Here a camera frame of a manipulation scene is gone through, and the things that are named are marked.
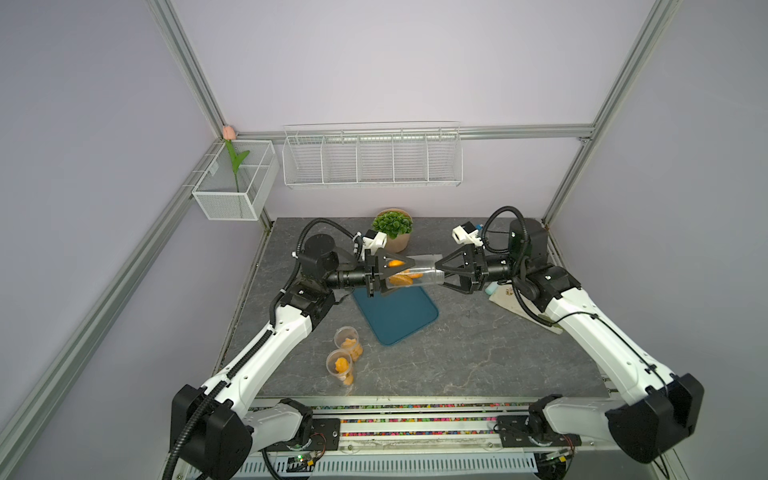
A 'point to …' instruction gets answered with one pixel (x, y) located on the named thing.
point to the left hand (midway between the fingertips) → (413, 276)
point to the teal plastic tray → (397, 314)
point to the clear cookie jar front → (339, 364)
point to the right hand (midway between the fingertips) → (436, 276)
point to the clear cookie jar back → (347, 338)
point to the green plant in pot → (396, 224)
